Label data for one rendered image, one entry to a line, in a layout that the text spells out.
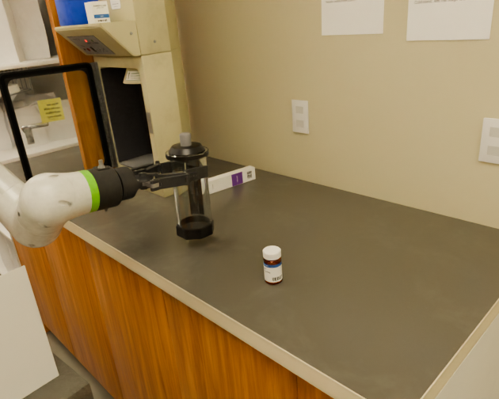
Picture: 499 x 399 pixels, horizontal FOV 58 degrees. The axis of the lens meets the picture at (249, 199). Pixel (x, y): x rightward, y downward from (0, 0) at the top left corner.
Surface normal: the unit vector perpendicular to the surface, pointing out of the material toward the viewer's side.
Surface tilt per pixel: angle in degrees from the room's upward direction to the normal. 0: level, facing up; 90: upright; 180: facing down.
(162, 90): 90
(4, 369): 90
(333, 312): 0
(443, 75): 90
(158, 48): 90
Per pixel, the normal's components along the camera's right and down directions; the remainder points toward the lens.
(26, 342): 0.75, 0.20
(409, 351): -0.07, -0.92
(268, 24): -0.71, 0.32
